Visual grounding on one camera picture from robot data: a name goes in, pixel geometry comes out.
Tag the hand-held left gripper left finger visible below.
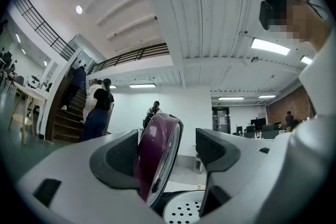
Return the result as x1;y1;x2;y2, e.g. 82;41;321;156
17;129;163;224

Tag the black mezzanine railing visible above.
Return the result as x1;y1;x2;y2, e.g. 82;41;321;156
13;0;77;61
90;43;170;74

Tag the wooden legged side table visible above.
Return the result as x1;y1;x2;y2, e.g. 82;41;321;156
9;81;50;145

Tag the brown wooden staircase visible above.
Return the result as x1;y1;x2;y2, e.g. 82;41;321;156
47;65;91;143

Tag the maroon rice cooker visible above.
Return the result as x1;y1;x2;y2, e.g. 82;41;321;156
133;112;208;224

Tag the ceiling panel light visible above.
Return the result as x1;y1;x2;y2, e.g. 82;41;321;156
250;37;291;56

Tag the person's head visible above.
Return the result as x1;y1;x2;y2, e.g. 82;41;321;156
267;0;332;53

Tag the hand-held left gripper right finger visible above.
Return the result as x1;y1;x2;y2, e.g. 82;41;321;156
196;127;275;218

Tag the black head camera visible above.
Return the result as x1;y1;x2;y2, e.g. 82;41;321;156
259;0;287;31

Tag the white round appliance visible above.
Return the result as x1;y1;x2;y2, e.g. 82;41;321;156
27;75;40;89

